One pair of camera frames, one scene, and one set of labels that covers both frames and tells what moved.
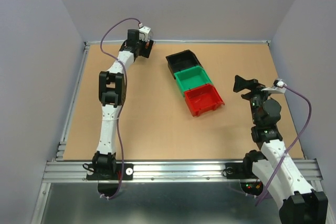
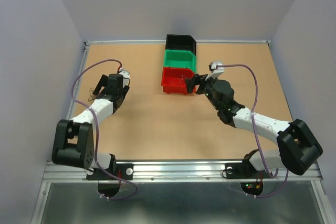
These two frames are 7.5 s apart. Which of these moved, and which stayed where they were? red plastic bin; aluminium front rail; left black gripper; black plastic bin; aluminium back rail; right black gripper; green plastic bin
Moved: left black gripper; red plastic bin; green plastic bin; right black gripper; black plastic bin
Stayed: aluminium back rail; aluminium front rail
